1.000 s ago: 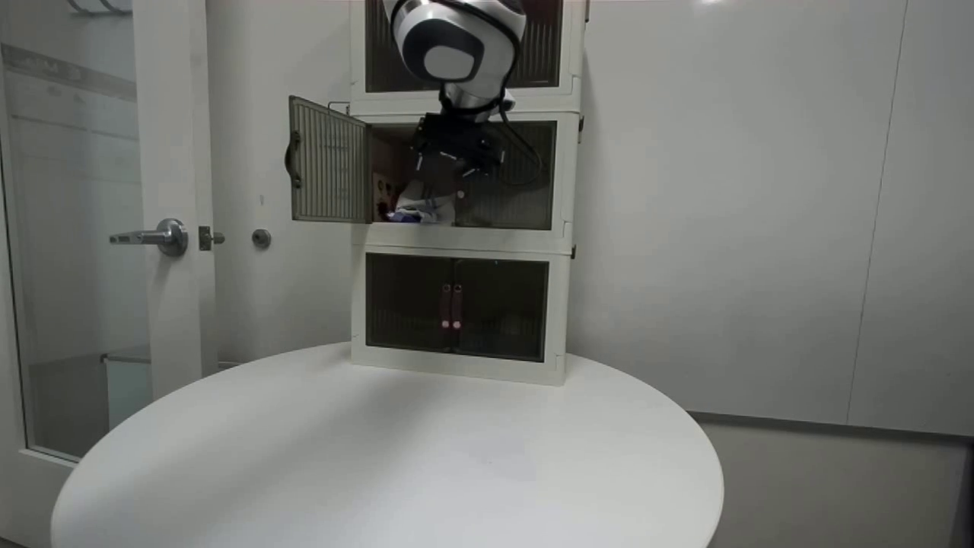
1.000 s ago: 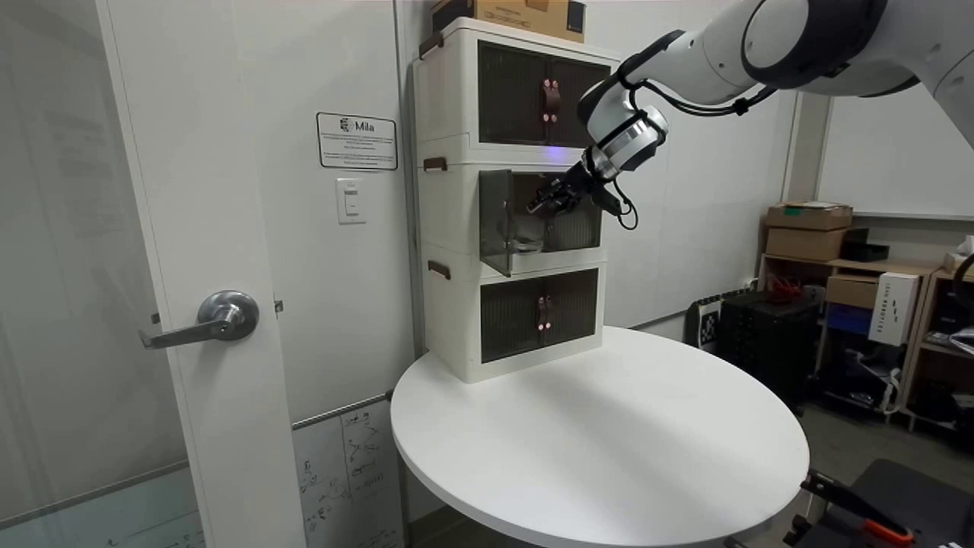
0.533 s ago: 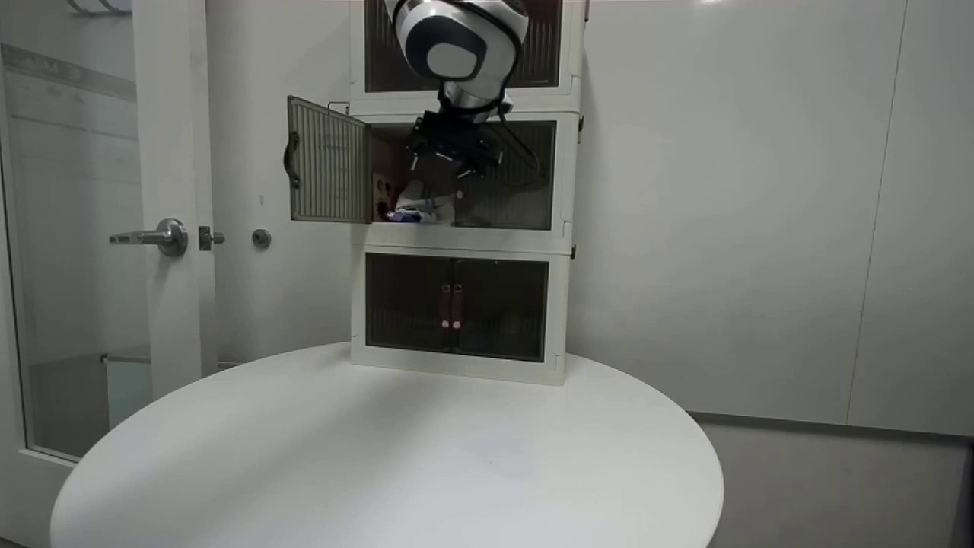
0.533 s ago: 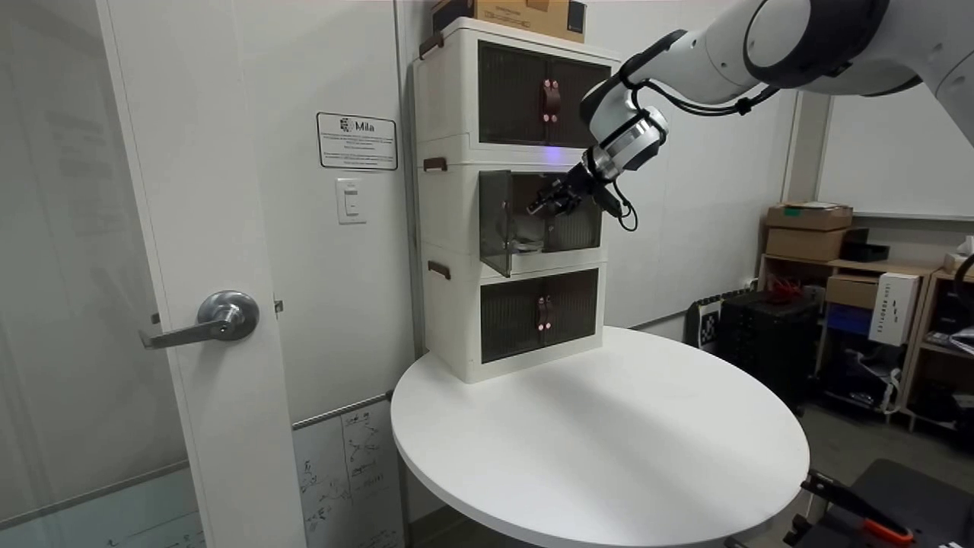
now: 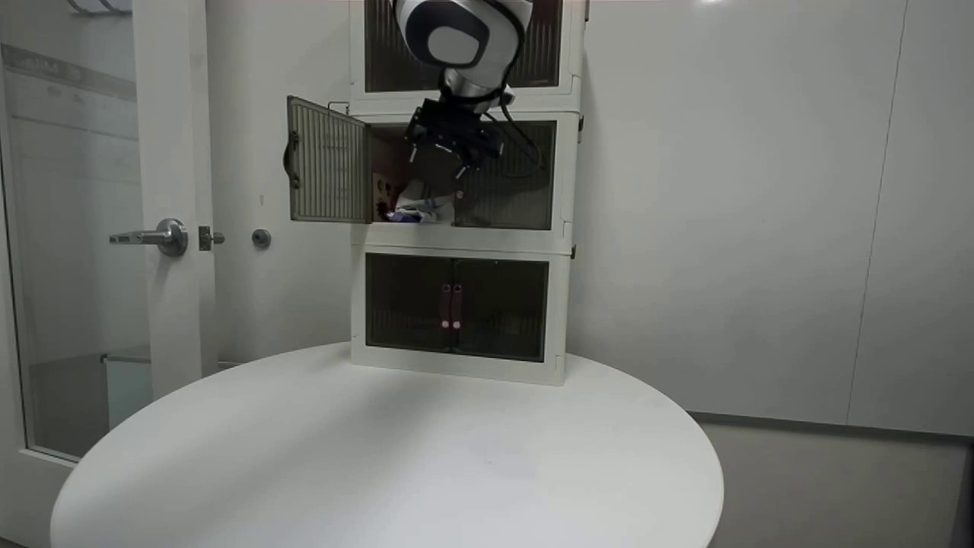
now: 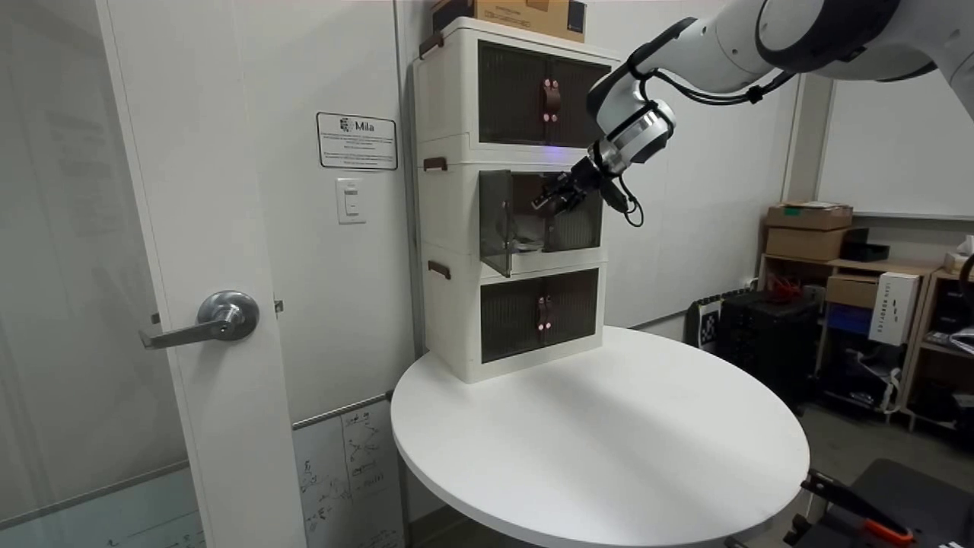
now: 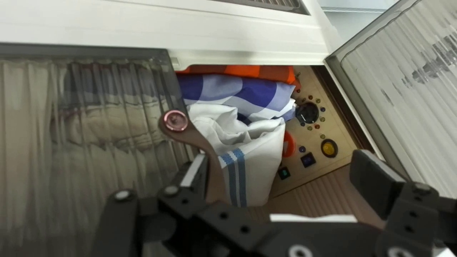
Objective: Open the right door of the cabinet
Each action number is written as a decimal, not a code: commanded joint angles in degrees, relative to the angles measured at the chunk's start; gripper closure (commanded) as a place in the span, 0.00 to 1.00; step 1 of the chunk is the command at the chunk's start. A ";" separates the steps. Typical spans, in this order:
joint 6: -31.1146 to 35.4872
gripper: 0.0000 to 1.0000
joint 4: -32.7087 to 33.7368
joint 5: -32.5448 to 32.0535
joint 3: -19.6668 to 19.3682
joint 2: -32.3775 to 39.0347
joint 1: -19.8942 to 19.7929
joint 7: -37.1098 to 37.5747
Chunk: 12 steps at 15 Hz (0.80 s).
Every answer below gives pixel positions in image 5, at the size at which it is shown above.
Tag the silver door latch knob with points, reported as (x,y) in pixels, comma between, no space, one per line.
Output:
(207,239)

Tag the round silver wall button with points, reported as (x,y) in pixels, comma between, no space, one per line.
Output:
(263,239)

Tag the white cloth blue stripes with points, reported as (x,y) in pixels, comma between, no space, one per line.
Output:
(422,207)

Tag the white stacked cabinet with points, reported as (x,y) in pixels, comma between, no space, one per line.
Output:
(462,243)

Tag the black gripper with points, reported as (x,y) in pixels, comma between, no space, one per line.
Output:
(453,139)

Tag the white room door with glass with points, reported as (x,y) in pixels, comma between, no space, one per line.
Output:
(172,124)

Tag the mesh cabinet door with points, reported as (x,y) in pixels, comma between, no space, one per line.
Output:
(327,162)

